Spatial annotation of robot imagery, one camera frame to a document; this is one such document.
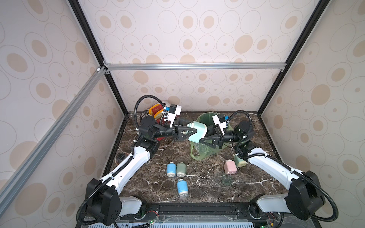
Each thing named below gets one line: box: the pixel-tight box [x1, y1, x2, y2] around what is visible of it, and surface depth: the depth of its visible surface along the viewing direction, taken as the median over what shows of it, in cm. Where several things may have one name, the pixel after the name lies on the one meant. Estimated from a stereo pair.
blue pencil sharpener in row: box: [166, 161, 177, 178], surface depth 83 cm
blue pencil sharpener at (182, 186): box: [176, 178, 189, 197], surface depth 77 cm
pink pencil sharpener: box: [223, 159, 238, 175], surface depth 85 cm
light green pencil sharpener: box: [186, 121, 208, 143], surface depth 60 cm
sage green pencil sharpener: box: [176, 161, 187, 178], surface depth 83 cm
